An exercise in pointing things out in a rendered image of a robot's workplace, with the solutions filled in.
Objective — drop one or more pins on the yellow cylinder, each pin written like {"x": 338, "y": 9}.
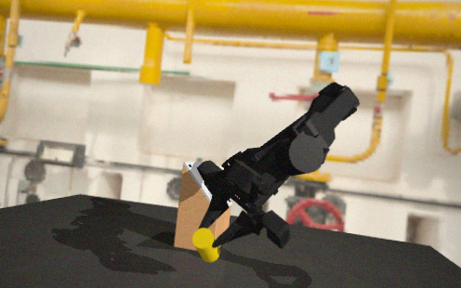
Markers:
{"x": 203, "y": 239}

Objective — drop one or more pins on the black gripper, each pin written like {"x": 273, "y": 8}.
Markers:
{"x": 251, "y": 222}

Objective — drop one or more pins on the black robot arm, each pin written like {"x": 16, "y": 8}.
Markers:
{"x": 299, "y": 149}

